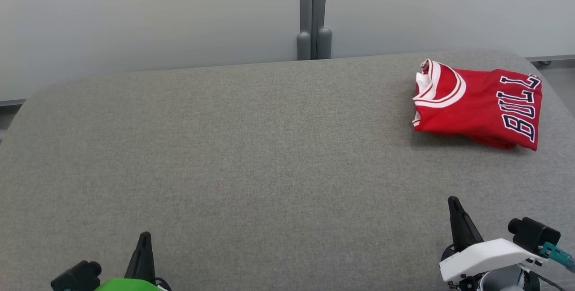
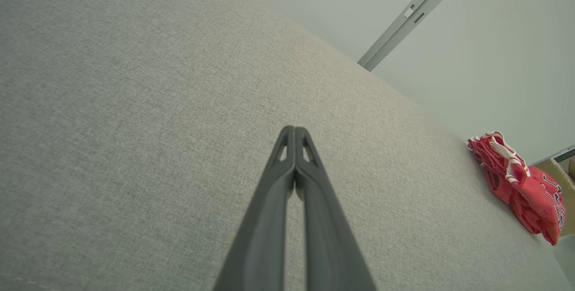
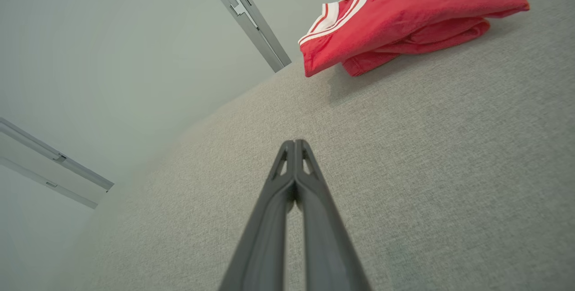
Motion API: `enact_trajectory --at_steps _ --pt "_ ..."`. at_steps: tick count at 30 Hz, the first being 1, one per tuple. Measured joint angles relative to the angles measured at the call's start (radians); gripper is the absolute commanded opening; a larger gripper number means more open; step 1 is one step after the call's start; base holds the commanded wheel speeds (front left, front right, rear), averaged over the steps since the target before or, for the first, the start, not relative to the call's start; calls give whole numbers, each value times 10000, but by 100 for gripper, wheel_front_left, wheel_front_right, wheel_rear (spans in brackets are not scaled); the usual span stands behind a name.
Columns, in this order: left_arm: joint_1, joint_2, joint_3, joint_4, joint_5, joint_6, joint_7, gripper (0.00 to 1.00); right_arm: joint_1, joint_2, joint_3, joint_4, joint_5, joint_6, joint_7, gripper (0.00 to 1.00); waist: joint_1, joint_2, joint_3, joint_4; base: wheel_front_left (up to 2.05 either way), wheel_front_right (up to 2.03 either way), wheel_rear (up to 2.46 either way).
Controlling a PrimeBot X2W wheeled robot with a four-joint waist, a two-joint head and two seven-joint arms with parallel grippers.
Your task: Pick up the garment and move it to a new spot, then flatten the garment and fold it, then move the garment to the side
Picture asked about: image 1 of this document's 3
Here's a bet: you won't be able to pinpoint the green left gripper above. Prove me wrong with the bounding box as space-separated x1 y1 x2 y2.
94 232 162 291

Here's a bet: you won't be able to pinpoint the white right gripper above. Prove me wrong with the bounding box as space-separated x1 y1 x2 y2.
439 196 544 285

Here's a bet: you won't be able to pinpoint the red jersey shirt white sleeves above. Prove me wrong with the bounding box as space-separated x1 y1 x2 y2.
412 59 543 151

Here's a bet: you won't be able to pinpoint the grey fabric sofa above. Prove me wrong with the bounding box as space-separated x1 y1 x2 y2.
0 50 575 291

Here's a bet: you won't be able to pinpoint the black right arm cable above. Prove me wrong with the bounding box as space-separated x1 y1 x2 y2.
538 242 575 291

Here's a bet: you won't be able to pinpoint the grey partition base rail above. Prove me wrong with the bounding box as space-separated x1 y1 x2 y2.
525 54 575 66

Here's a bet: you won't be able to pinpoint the grey partition post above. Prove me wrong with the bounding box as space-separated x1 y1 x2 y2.
313 0 333 60
296 0 314 61

